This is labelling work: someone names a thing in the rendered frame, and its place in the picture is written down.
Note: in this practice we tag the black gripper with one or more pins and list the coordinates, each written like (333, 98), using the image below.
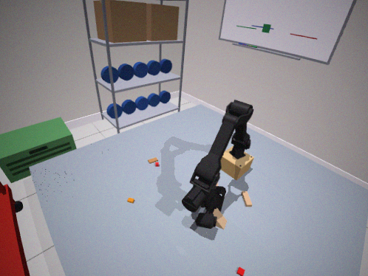
(207, 219)

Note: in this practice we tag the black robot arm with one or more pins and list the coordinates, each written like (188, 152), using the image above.
(208, 170)

